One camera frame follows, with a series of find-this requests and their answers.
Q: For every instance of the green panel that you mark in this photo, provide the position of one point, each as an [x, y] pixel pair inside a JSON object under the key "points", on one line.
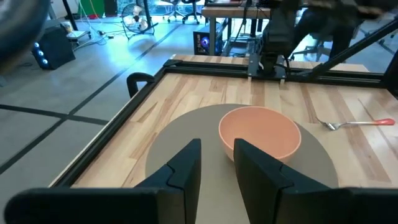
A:
{"points": [[91, 7]]}

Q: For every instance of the black tower with blue lights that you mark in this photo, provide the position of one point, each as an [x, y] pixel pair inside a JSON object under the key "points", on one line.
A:
{"points": [[56, 46]]}

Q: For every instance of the orange plastic bowl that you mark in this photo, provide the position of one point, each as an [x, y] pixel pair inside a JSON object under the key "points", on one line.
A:
{"points": [[261, 130]]}

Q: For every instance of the grey office chair base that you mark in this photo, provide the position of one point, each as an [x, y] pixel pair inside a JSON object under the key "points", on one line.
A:
{"points": [[311, 49]]}

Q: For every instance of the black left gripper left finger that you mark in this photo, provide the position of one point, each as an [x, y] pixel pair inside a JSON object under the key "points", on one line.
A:
{"points": [[186, 174]]}

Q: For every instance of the black floor fan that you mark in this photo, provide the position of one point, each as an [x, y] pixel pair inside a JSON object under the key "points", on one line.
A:
{"points": [[136, 19]]}

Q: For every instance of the grey round placemat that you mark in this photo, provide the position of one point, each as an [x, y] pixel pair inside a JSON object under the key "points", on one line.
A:
{"points": [[199, 124]]}

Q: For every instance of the computer case with glowing fan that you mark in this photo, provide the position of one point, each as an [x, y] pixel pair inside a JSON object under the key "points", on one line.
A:
{"points": [[203, 42]]}

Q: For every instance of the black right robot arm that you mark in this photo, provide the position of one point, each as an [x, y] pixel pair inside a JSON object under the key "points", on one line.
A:
{"points": [[276, 34]]}

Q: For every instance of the wooden desk with grey legs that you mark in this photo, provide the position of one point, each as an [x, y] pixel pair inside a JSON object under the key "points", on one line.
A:
{"points": [[233, 12]]}

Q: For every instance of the wooden board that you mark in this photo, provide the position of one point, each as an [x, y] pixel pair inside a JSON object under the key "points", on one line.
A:
{"points": [[370, 12]]}

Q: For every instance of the black office chair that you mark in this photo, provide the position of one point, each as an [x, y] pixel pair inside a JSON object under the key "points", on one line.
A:
{"points": [[174, 11], [192, 11]]}

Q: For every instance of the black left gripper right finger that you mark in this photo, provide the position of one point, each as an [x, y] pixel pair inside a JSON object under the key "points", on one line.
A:
{"points": [[255, 174]]}

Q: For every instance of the low cart with items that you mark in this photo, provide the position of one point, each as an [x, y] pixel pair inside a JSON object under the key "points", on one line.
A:
{"points": [[77, 35]]}

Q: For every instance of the person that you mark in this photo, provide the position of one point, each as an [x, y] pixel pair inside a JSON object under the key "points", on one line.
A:
{"points": [[329, 25]]}

